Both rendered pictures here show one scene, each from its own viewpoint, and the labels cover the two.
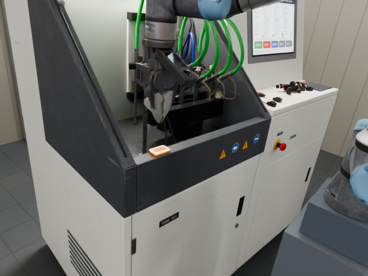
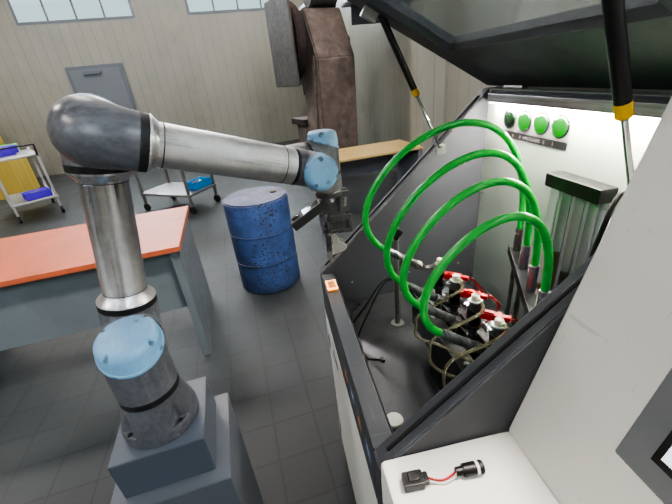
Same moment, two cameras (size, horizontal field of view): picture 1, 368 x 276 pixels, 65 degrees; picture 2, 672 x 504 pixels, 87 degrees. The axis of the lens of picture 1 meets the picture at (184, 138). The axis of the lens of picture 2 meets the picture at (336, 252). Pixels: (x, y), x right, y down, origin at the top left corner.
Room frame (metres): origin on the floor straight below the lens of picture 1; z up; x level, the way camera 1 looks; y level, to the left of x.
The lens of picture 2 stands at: (1.30, -0.65, 1.53)
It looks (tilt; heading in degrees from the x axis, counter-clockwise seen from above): 27 degrees down; 128
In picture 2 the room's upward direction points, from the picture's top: 6 degrees counter-clockwise
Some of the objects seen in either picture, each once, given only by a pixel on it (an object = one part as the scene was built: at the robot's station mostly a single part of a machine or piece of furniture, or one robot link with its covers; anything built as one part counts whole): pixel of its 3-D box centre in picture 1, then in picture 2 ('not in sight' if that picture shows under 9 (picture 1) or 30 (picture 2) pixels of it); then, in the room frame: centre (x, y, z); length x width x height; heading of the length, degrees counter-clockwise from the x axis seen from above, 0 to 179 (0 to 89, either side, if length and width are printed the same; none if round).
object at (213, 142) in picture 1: (207, 155); (350, 357); (0.88, -0.09, 0.87); 0.62 x 0.04 x 0.16; 135
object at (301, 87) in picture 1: (295, 85); not in sight; (1.47, -0.54, 1.01); 0.23 x 0.11 x 0.06; 135
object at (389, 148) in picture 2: not in sight; (366, 176); (-1.00, 3.15, 0.33); 1.22 x 0.64 x 0.65; 52
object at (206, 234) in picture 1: (197, 249); (355, 460); (0.87, -0.10, 0.44); 0.65 x 0.02 x 0.68; 135
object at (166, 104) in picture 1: (160, 103); (336, 248); (0.75, 0.07, 1.09); 0.06 x 0.03 x 0.09; 45
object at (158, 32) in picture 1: (159, 31); (327, 182); (0.74, 0.08, 1.27); 0.08 x 0.08 x 0.05
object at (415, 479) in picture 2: (263, 100); (443, 474); (1.21, -0.33, 0.99); 0.12 x 0.02 x 0.02; 43
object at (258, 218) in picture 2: not in sight; (263, 238); (-0.78, 1.11, 0.38); 0.51 x 0.51 x 0.76
